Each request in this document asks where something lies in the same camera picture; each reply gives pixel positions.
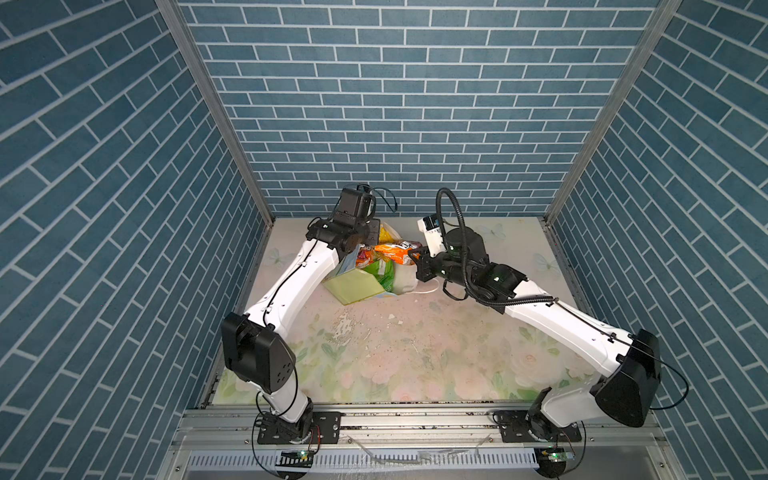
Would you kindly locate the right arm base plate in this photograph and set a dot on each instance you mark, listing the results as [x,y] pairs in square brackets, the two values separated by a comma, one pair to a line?
[515,426]

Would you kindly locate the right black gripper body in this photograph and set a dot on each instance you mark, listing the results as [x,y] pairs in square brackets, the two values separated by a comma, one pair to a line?
[443,265]

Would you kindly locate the green snack packet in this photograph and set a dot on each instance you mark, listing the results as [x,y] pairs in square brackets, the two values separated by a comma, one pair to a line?
[384,272]

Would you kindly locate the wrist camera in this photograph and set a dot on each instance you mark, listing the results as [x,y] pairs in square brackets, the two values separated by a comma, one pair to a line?
[356,206]
[432,228]

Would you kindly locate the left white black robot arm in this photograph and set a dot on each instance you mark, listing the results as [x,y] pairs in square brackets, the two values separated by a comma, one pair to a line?
[254,343]

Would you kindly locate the multicolour snack packet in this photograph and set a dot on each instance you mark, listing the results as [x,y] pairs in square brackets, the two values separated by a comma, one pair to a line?
[365,256]

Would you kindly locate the colourful paper gift bag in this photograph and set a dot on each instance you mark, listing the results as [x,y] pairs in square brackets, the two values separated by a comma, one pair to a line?
[349,284]

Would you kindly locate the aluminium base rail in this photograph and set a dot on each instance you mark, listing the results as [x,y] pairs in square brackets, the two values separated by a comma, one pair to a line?
[414,441]

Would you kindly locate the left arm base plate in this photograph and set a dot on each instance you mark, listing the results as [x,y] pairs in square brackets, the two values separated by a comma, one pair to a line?
[297,427]

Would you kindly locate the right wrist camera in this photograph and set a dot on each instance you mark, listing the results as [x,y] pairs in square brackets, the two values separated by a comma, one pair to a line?
[432,228]

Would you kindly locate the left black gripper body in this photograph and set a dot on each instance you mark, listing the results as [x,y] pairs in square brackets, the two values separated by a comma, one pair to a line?
[365,232]

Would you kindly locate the yellow snack packet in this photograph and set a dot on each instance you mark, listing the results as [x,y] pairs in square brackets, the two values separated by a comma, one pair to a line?
[387,234]

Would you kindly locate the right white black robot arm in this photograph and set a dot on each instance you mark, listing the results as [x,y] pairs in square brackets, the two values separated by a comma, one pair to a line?
[627,366]

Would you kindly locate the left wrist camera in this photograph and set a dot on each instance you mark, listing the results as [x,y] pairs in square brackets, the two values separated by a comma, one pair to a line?
[356,206]

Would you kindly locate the orange snack packet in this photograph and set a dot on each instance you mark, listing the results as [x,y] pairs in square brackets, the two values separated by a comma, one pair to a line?
[398,251]

